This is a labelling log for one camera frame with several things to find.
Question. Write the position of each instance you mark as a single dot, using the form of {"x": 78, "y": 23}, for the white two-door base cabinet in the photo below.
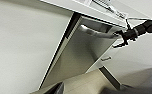
{"x": 25, "y": 43}

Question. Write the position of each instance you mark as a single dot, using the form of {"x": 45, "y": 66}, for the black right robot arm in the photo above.
{"x": 149, "y": 26}

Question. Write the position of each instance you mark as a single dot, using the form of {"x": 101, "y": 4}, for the stainless steel dishwasher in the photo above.
{"x": 82, "y": 50}

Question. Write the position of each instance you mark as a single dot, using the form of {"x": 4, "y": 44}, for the white three-drawer stack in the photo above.
{"x": 122, "y": 63}

